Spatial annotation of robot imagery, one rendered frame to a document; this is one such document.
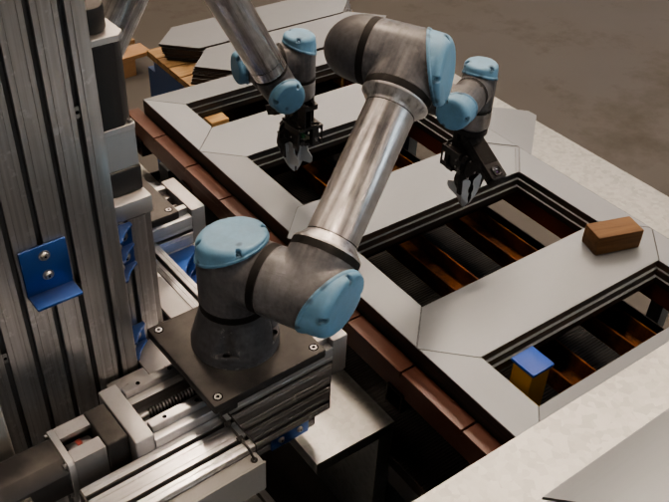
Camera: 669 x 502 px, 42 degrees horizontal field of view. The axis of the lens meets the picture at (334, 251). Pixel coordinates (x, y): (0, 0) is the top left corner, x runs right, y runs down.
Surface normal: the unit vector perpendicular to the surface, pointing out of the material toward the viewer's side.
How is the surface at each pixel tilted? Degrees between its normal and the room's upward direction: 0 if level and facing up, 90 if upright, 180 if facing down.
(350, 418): 0
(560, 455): 0
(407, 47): 36
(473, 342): 0
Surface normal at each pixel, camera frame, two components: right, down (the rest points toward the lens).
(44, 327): 0.61, 0.50
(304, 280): -0.18, -0.36
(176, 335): 0.04, -0.79
